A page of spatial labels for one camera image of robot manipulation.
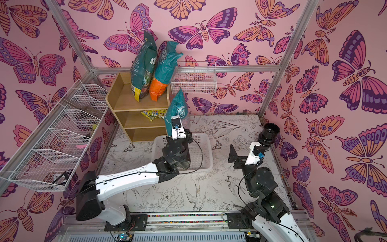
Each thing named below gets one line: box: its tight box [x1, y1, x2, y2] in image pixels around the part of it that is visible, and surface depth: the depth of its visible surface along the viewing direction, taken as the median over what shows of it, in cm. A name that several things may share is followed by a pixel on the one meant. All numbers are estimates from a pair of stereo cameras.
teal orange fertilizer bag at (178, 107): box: [164, 87, 189, 138], surface depth 66 cm
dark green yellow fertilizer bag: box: [130, 30, 158, 102], surface depth 74 cm
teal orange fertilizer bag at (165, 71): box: [148, 40, 184, 102], surface depth 76 cm
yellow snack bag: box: [140, 109, 167, 122], surface depth 96 cm
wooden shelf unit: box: [105, 71, 171, 142], surface depth 92 cm
